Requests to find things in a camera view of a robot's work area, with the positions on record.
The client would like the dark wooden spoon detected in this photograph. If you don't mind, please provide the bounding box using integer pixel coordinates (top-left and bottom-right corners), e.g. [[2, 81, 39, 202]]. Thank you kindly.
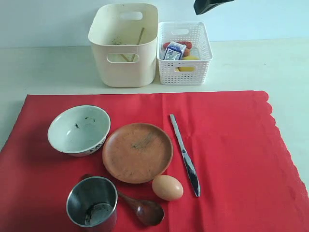
[[84, 189, 165, 226]]

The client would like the red table cloth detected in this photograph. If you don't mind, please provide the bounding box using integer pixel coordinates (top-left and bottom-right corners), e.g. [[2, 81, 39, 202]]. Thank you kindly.
[[0, 91, 309, 232]]

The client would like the brown wooden plate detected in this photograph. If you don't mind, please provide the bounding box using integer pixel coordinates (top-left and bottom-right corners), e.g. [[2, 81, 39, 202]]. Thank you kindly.
[[102, 123, 173, 184]]

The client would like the brown egg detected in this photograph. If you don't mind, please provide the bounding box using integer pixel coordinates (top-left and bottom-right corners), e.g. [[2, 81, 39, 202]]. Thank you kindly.
[[152, 175, 183, 201]]

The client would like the white ceramic bowl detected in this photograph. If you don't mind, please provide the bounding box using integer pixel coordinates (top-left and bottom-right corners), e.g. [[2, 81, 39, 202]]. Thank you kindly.
[[47, 105, 111, 157]]

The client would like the cream plastic bin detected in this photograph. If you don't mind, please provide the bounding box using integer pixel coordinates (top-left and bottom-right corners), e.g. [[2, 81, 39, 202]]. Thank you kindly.
[[88, 3, 158, 87]]

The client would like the silver table knife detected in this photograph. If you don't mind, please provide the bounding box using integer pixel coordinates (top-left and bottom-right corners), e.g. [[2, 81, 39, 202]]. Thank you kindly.
[[169, 114, 201, 197]]

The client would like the white perforated plastic basket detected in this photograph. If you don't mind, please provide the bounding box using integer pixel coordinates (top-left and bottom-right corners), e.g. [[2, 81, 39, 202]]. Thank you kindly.
[[157, 22, 213, 85]]

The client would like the orange fried chicken piece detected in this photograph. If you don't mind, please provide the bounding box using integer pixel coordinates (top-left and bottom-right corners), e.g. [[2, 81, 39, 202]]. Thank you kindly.
[[183, 48, 190, 57]]

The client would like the blue white milk carton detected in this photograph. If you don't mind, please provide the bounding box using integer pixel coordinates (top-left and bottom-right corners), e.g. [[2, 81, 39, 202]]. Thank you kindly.
[[163, 42, 186, 61]]

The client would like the yellow lemon piece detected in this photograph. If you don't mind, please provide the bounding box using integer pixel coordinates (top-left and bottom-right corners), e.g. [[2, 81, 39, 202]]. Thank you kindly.
[[175, 56, 199, 72]]

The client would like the stainless steel cup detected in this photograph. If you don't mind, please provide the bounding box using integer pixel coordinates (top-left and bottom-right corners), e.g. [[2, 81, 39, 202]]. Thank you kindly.
[[66, 176, 118, 232]]

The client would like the red sausage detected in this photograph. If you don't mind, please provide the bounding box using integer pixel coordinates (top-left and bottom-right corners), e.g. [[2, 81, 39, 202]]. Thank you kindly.
[[163, 41, 193, 49]]

